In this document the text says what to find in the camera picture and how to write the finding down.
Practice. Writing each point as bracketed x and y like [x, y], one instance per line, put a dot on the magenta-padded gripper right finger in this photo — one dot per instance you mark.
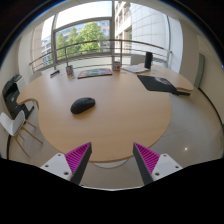
[165, 165]

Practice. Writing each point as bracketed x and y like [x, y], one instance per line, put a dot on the patterned cup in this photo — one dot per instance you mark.
[70, 70]

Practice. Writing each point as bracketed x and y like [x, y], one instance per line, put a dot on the white chair with wooden legs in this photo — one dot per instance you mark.
[11, 123]

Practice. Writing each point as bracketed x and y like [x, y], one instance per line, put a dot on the grey door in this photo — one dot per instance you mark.
[199, 70]

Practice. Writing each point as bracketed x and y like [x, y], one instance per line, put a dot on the white table base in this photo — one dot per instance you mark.
[110, 164]

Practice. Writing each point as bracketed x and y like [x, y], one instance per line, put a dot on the red magazine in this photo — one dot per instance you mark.
[95, 72]

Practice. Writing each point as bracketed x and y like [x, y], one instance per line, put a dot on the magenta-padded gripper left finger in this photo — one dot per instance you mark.
[58, 165]

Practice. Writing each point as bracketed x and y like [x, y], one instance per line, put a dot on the black computer mouse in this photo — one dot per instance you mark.
[82, 105]

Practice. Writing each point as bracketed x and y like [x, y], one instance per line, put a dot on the black drink bottle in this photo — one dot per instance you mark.
[148, 60]

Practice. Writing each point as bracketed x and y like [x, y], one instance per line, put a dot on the metal balcony railing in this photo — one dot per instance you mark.
[100, 42]

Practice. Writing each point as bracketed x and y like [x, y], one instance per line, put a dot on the black mouse pad with cat print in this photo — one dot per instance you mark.
[156, 83]

